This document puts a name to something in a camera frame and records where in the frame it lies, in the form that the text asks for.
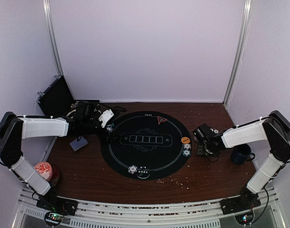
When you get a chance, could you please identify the aluminium front rail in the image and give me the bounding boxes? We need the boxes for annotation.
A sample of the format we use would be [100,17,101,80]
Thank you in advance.
[15,186,282,228]

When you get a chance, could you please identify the green chip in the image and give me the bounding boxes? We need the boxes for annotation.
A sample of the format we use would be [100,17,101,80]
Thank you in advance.
[182,149,191,157]

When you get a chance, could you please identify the red triangle marker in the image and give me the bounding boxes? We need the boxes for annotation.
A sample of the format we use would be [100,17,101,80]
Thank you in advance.
[157,116,167,125]

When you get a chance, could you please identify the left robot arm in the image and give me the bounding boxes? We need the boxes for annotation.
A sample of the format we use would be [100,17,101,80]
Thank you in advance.
[0,101,127,211]

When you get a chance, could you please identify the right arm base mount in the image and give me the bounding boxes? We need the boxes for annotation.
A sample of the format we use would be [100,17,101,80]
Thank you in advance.
[220,196,261,226]

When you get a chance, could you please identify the dark blue mug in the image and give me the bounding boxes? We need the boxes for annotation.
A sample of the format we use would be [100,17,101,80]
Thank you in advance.
[230,144,255,165]

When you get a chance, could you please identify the black poker set case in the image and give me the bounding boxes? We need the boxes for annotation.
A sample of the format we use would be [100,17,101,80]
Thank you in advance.
[37,76,100,116]

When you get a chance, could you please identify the orange big blind button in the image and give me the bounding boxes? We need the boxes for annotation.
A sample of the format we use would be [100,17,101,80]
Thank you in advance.
[181,136,191,144]

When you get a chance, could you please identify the grey card deck box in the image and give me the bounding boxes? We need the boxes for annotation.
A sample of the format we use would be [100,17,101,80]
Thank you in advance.
[69,137,88,152]

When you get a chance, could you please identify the round black poker mat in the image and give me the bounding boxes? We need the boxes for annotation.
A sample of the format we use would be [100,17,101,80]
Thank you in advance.
[101,111,192,180]

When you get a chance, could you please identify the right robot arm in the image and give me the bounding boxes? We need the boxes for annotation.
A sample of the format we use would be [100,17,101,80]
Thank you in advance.
[193,110,290,210]

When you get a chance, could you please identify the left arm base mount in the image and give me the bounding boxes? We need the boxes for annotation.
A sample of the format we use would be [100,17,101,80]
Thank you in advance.
[36,198,78,228]

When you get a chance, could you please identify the red patterned tin can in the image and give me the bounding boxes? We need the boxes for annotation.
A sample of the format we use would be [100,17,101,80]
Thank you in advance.
[34,161,60,187]

